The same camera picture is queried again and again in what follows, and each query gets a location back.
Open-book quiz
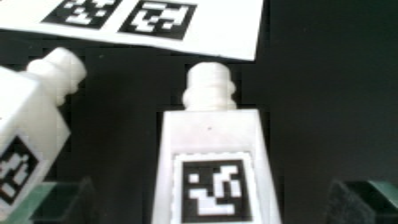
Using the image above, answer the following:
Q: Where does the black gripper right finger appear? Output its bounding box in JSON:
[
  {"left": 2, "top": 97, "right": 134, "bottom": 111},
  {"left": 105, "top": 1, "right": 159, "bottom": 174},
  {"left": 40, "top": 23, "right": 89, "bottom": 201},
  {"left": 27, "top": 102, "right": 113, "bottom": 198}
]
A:
[{"left": 326, "top": 180, "right": 398, "bottom": 224}]

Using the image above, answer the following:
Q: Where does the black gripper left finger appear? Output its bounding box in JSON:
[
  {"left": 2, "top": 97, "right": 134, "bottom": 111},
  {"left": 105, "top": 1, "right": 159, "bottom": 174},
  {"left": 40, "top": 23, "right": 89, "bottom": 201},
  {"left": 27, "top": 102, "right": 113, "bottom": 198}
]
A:
[{"left": 25, "top": 178, "right": 100, "bottom": 224}]

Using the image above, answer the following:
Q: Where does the white stool leg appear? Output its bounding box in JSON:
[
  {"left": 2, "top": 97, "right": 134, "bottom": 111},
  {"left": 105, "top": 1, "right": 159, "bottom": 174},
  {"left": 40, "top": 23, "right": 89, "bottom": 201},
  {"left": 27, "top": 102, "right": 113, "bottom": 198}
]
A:
[
  {"left": 152, "top": 62, "right": 283, "bottom": 224},
  {"left": 0, "top": 47, "right": 88, "bottom": 221}
]

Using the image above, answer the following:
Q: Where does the white stool leg lying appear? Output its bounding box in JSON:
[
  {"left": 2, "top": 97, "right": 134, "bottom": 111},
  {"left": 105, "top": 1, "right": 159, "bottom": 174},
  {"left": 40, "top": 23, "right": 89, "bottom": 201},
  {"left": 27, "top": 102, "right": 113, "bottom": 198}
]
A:
[{"left": 0, "top": 47, "right": 88, "bottom": 221}]

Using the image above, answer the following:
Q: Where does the white marker sheet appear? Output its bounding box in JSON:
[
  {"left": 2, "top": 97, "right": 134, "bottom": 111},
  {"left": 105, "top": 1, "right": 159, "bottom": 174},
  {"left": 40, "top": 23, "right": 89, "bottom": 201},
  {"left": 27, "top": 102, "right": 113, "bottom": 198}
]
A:
[{"left": 0, "top": 0, "right": 265, "bottom": 60}]

